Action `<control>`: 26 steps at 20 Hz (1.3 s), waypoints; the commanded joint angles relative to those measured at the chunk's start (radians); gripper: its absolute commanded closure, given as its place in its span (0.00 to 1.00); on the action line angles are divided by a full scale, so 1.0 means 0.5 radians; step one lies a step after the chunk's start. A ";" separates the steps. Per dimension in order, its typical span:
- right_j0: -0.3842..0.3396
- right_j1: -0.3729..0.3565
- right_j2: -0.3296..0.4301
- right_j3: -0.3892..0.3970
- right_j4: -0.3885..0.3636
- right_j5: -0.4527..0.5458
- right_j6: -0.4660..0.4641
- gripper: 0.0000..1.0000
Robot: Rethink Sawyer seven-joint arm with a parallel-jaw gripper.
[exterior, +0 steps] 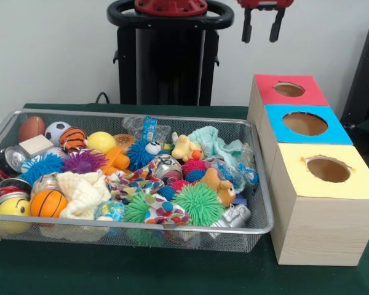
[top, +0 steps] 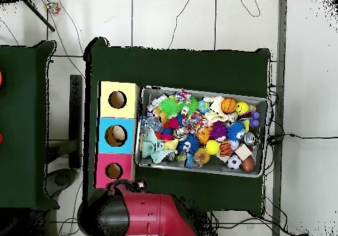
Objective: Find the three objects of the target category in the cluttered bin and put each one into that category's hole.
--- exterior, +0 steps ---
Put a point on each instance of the brown football toy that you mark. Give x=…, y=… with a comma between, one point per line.
x=30, y=128

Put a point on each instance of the plain yellow ball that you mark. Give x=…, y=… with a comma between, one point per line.
x=101, y=142

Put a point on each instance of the cream knitted cloth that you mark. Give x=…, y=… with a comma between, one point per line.
x=81, y=193

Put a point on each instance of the yellow smiley face ball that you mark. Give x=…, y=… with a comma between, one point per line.
x=12, y=207

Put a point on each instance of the red robot base flange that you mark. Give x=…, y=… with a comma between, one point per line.
x=170, y=7

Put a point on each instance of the yellow duck plush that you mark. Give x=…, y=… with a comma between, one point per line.
x=184, y=147

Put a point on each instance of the wooden box with three holes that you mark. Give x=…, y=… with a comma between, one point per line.
x=323, y=227

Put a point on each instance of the orange basketball toy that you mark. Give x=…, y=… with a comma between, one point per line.
x=47, y=203

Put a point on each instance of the purple spiky ball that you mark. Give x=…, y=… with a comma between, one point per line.
x=83, y=160

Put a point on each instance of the large green spiky ball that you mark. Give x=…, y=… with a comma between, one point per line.
x=200, y=203

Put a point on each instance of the brown bear plush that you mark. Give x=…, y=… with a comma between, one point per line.
x=219, y=186

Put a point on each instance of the black upright panel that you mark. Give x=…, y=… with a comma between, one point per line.
x=364, y=77

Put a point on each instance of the orange striped tiger plush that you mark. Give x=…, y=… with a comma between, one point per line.
x=73, y=139

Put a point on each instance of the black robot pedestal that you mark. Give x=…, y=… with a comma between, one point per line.
x=169, y=67

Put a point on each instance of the black and white soccer ball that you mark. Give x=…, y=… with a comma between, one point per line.
x=57, y=132

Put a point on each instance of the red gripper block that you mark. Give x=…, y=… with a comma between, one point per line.
x=264, y=3

